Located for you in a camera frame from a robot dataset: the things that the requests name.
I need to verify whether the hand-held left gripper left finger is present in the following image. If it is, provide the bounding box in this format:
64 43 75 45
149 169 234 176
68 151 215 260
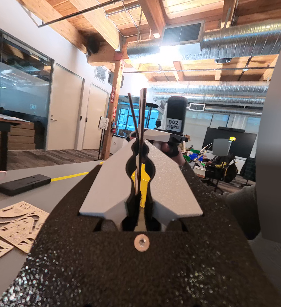
79 138 141 226

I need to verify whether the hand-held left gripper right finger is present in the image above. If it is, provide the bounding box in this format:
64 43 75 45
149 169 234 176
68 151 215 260
142 140 204 226

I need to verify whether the laser-cut wooden model sheet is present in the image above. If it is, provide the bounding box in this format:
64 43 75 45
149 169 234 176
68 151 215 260
0 201 50 254
0 233 14 267
134 88 147 196

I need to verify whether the thin wooden model piece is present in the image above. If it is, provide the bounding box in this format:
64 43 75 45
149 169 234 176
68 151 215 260
127 92 140 140

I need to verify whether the person's right hand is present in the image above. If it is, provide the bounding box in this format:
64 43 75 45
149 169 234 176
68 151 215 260
160 142 187 166

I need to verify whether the white recycling bin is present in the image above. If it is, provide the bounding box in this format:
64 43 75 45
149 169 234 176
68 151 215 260
110 134 131 155

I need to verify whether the yellow box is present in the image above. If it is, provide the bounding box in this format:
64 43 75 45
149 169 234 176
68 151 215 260
100 161 153 208

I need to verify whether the white sign on stand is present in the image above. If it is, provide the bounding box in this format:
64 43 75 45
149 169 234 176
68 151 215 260
97 116 110 161

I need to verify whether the yellow tape strip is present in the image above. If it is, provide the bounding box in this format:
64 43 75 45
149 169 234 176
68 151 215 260
50 172 90 182

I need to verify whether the narrow white door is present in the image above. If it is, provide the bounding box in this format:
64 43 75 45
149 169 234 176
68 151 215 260
82 82 110 150

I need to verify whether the black office chair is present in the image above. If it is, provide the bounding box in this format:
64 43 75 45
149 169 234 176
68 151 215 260
212 156 239 192

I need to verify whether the wide white door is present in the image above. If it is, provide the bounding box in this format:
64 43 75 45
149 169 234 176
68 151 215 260
47 63 84 151

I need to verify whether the large black screen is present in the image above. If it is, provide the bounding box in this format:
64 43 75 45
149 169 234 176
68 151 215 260
204 127 257 157

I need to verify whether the ceiling vent grille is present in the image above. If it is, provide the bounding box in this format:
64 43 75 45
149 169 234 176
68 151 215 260
161 20 206 46

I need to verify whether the plaid cloth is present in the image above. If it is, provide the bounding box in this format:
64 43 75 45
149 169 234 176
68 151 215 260
245 157 257 180

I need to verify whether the black flat case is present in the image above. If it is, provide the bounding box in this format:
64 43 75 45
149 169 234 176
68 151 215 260
0 174 51 197

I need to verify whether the stack of cardboard boxes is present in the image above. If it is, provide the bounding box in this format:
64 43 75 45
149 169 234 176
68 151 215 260
0 122 36 150

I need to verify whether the wooden standing desk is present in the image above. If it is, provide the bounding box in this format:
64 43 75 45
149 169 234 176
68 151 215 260
0 111 32 171

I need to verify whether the wooden post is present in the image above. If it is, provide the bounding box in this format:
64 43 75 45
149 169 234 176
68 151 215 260
101 60 124 161

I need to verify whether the black ceiling rail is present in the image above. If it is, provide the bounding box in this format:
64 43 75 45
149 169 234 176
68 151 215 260
124 67 275 73

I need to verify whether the black wall speaker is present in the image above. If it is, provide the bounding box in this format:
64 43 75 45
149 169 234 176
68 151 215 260
107 73 124 88

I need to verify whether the wall vent grille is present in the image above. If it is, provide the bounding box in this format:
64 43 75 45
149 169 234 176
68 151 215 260
94 65 108 83

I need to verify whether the large silver air duct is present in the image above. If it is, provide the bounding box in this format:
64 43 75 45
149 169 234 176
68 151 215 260
127 19 281 60

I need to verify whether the glass wall panel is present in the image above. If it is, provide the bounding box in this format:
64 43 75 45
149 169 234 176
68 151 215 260
0 22 54 150

